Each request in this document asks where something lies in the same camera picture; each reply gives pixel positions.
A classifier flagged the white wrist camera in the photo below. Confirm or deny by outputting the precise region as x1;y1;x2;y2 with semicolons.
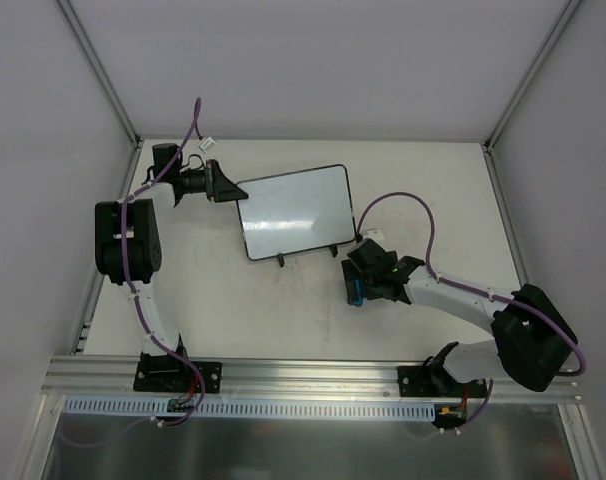
357;228;385;243
197;137;217;153

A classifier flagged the small black-framed whiteboard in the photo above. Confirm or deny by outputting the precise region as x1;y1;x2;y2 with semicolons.
237;164;356;261

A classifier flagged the aluminium frame post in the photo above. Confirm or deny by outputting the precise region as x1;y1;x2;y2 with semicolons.
54;0;140;146
484;0;583;153

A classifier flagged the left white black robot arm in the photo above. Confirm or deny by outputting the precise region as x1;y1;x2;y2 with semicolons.
94;143;249;390

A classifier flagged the black metal whiteboard stand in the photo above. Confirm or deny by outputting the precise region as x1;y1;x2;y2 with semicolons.
275;244;339;268

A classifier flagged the aluminium mounting rail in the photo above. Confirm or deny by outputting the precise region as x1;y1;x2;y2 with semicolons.
41;353;579;401

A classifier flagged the right aluminium frame post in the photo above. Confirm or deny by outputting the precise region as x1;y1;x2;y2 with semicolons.
484;0;583;153

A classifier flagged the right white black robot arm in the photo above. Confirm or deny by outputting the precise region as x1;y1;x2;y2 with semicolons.
341;238;578;397

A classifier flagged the white slotted cable duct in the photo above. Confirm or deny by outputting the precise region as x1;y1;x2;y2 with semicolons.
62;395;436;423

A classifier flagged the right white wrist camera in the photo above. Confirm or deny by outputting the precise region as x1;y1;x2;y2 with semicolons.
357;228;385;243

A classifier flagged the left aluminium frame post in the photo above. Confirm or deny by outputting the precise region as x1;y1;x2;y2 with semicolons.
54;0;140;146

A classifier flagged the blue whiteboard eraser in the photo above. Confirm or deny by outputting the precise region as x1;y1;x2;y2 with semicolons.
346;279;364;307

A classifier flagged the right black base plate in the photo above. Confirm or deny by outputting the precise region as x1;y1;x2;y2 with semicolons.
396;365;488;399

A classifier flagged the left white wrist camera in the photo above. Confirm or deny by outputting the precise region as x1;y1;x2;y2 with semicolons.
197;137;217;153

